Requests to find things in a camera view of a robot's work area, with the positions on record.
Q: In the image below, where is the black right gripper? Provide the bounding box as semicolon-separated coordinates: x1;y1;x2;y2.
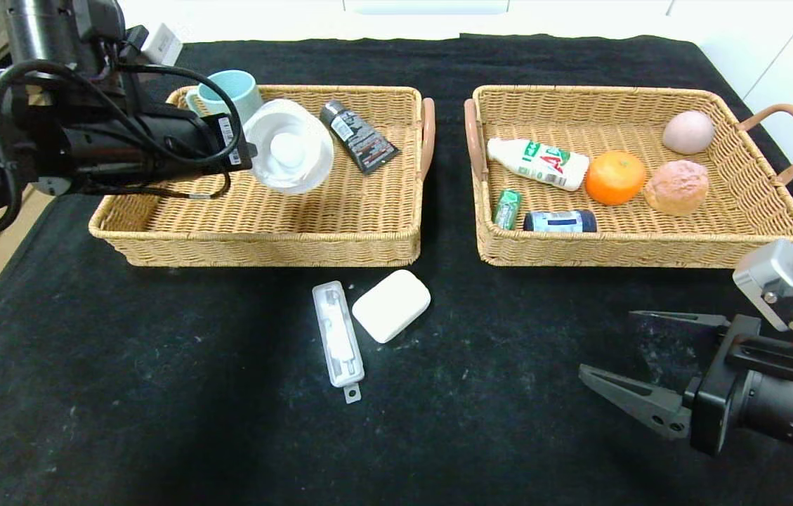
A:
577;310;793;464

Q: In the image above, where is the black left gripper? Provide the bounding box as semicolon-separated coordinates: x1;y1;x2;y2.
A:
63;112;258;184

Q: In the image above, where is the brown lumpy bread bun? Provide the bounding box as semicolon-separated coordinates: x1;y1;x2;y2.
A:
643;160;710;216

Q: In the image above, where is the blue gum jar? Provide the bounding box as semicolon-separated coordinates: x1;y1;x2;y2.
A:
523;209;598;233

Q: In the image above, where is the orange fruit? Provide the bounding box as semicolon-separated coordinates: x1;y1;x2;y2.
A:
585;150;648;207

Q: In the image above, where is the white toothbrush case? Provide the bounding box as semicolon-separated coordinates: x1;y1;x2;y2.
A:
313;280;367;404

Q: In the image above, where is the white soap bar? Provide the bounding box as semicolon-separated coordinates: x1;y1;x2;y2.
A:
352;269;432;344

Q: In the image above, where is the green Doublemint gum pack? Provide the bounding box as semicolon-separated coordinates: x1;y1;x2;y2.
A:
492;188;523;231

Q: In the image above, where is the wicker basket holding mug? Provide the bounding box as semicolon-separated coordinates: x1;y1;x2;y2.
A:
89;85;435;268

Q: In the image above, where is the wicker basket holding milk bottle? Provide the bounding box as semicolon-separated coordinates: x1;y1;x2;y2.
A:
464;84;793;269

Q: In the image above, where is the teal plastic mug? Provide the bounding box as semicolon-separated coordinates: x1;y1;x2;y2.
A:
185;70;265;120

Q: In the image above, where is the black squeeze tube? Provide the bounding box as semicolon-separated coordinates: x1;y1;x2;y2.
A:
319;100;399;176

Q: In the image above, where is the pink egg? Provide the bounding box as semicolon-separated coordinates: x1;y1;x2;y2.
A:
662;110;715;155

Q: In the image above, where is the white AD milk bottle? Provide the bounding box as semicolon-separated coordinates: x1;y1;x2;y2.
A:
487;138;590;192

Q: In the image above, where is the thin left arm cable loop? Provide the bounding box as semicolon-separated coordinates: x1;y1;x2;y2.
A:
80;169;232;201

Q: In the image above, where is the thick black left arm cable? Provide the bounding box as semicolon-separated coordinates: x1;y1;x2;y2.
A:
0;60;244;169

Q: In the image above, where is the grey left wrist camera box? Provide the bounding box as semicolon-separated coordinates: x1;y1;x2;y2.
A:
140;23;184;66

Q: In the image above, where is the black left camera cable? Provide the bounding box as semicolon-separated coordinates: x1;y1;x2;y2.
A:
115;25;152;71

